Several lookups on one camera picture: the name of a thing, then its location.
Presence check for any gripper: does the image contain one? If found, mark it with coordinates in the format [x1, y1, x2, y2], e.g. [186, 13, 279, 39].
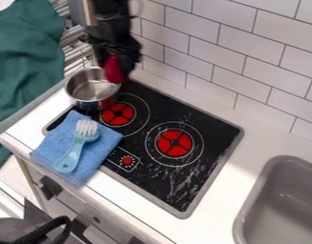
[84, 24, 144, 79]

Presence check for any red toy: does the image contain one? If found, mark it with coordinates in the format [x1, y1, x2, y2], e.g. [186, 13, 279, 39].
[101, 53, 129, 85]

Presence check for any silver pot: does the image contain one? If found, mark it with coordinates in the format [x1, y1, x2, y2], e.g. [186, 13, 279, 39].
[63, 66, 123, 112]

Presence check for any green cloth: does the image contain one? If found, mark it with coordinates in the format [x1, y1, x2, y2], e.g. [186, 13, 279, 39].
[0, 0, 68, 175]

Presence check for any light blue brush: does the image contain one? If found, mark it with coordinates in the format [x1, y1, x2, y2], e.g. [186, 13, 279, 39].
[52, 118, 102, 174]

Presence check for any toy stove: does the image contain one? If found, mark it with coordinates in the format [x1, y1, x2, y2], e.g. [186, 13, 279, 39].
[40, 78, 245, 220]

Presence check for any blue cloth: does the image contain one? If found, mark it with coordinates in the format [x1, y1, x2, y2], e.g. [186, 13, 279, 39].
[28, 109, 125, 188]

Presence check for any toy sink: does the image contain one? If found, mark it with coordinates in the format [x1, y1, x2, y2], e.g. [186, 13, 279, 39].
[230, 154, 312, 244]

